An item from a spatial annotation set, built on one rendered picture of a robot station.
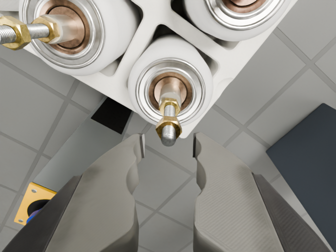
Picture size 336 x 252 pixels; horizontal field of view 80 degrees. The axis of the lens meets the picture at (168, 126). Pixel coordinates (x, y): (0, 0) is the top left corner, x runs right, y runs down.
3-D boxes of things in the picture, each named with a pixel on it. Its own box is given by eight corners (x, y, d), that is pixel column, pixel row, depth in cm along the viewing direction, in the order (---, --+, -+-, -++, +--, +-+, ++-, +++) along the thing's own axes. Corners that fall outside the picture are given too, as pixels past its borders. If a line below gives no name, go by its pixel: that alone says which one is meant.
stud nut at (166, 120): (167, 110, 15) (167, 115, 14) (185, 122, 15) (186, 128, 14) (152, 129, 15) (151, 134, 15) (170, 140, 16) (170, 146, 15)
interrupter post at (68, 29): (66, 46, 20) (48, 51, 17) (49, 22, 19) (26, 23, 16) (85, 32, 20) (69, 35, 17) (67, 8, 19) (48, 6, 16)
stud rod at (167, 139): (169, 93, 20) (166, 132, 13) (177, 99, 20) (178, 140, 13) (163, 101, 20) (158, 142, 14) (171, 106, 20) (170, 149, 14)
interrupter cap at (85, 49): (65, 80, 22) (62, 82, 21) (8, 11, 19) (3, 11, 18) (122, 43, 20) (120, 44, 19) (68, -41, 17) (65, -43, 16)
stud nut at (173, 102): (168, 93, 18) (168, 96, 17) (183, 103, 19) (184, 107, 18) (156, 109, 19) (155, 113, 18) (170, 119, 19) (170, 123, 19)
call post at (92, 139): (138, 102, 49) (96, 208, 22) (125, 123, 52) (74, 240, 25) (112, 87, 48) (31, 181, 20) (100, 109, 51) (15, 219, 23)
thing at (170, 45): (135, 50, 37) (108, 76, 21) (182, 21, 35) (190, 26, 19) (162, 94, 41) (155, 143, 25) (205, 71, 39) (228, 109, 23)
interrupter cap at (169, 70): (122, 79, 22) (120, 81, 21) (185, 41, 20) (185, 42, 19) (158, 132, 25) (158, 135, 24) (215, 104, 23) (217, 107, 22)
